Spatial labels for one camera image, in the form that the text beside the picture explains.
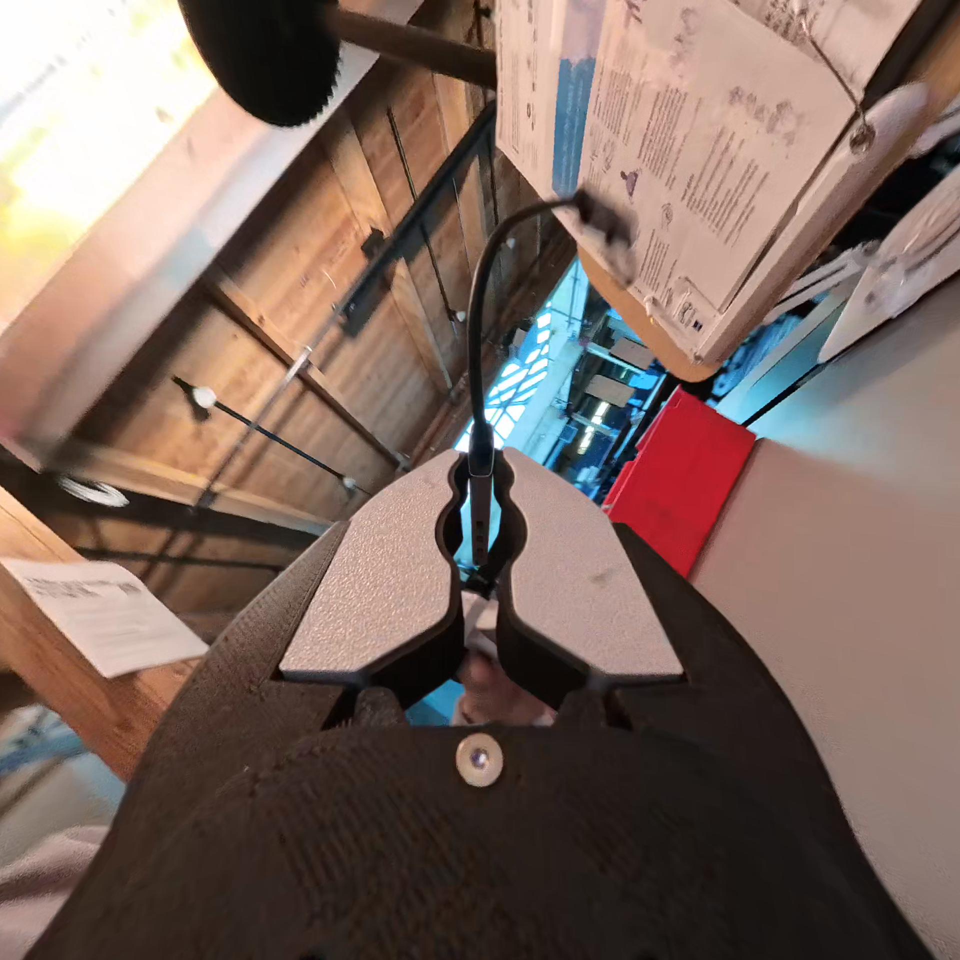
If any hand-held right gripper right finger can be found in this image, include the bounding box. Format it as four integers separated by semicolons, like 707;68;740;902
495;448;685;710

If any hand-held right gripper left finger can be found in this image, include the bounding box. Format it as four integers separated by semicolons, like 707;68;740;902
279;448;466;710

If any grey electric screwdriver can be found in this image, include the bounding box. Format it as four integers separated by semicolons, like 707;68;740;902
450;191;639;601

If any grey desk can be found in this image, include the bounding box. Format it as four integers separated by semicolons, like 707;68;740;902
686;273;960;960

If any red plastic bin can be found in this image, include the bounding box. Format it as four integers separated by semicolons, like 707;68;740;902
603;386;757;579

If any black ceiling rod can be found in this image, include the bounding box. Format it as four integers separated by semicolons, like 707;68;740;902
171;375;361;496

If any white paper sheet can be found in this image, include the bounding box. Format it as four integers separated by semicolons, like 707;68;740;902
0;558;210;680

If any white printed cardboard box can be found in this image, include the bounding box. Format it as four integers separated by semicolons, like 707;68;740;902
493;0;946;365

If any person's grey sweatshirt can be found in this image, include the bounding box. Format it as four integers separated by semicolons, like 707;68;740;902
0;825;106;960

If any black round base with pole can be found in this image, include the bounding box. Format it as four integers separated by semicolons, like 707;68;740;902
176;0;500;129

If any black metal ceiling rail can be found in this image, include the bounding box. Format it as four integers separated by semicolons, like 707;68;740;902
337;105;500;339

